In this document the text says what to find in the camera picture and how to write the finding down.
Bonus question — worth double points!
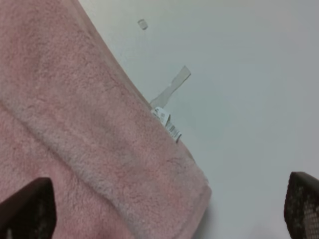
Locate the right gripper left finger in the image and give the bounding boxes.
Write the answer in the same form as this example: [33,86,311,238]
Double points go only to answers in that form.
[0,177,57,239]

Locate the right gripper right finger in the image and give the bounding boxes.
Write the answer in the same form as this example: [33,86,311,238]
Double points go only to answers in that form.
[284,172,319,239]

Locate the small clear tape piece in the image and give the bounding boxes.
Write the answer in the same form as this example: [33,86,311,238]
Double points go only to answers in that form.
[138,19,148,30]

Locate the clear tape strip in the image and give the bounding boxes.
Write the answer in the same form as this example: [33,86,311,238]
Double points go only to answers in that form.
[150,66,191,109]

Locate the pink fluffy towel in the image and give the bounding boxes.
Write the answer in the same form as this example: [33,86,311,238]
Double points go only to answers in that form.
[0,0,211,239]

